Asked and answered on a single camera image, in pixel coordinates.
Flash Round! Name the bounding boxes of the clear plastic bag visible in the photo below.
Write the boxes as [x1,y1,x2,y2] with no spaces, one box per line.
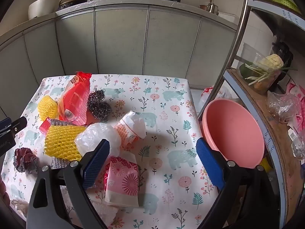
[266,91,303,123]
[74,123,122,156]

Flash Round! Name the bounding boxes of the red plastic net bag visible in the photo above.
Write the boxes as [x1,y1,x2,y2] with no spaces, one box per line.
[58,72,93,126]

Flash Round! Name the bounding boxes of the small white box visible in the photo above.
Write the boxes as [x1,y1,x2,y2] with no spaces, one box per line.
[287,127,297,142]

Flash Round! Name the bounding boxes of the pink plastic basin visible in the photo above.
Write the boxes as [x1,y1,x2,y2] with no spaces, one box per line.
[202,98,265,169]

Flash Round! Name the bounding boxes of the green onions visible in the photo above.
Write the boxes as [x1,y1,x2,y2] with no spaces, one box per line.
[245,63,298,86]

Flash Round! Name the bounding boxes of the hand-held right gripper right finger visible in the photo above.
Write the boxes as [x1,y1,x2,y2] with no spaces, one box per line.
[195,138,284,229]

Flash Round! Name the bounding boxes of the floral bear print tablecloth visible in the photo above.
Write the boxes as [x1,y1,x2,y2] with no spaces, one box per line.
[1,73,221,229]

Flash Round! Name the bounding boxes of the white plastic wrap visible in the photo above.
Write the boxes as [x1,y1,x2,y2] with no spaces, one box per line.
[122,110,147,139]

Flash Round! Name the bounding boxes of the person's left hand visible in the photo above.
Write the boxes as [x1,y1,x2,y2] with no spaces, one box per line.
[0,179,10,210]

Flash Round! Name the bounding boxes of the pink polka dot bag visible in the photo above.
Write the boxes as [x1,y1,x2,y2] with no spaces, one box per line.
[286,81,305,134]

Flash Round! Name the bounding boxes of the green plastic colander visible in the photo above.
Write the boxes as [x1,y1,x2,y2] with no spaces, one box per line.
[269,0,301,13]

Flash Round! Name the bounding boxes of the small yellow foam net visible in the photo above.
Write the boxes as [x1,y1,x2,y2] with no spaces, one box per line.
[38,95,59,121]

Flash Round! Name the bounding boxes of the dark green vegetable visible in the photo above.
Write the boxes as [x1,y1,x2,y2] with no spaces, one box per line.
[239,63,256,79]

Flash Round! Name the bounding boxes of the white red print plastic bag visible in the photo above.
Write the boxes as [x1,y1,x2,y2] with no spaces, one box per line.
[198,86,233,115]

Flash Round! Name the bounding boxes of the metal shelf rack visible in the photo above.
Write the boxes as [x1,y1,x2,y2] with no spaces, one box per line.
[210,0,305,229]

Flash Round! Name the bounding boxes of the black blender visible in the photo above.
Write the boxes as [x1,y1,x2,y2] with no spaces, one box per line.
[272,42,294,81]

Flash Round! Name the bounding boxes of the white foam piece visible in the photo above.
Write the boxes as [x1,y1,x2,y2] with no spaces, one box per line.
[92,199,120,222]

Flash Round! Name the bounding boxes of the small steel pot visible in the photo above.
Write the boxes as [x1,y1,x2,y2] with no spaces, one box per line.
[200,0,220,15]

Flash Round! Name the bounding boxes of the maroon paper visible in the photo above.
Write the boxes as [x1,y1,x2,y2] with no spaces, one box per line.
[14,147,39,173]

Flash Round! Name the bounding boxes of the large yellow foam net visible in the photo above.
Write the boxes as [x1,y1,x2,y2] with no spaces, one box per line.
[44,124,87,161]

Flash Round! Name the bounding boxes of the orange print paper cup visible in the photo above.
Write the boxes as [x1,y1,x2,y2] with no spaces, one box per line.
[114,119,140,146]

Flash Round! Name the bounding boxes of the grey kitchen counter cabinet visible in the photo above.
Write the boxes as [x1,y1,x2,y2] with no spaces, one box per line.
[0,0,240,124]

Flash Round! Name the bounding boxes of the beige paper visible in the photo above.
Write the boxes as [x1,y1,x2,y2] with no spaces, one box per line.
[10,198,29,216]

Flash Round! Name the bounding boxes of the steel wool scrubber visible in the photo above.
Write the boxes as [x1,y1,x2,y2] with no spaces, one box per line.
[86,87,112,119]

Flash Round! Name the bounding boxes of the clear plastic container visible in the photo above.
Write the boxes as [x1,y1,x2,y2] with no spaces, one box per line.
[241,42,261,65]

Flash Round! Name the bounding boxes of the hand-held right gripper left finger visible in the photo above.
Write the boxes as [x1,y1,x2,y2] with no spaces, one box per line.
[27,139,110,229]

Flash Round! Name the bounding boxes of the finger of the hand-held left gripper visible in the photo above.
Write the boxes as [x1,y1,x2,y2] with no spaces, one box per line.
[0,118,12,131]
[7,116,27,136]

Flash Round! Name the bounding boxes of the white pot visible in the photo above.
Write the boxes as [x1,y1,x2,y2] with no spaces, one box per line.
[28,0,63,20]

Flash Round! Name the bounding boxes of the small red packet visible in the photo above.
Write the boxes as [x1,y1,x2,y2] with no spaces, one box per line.
[39,120,51,137]

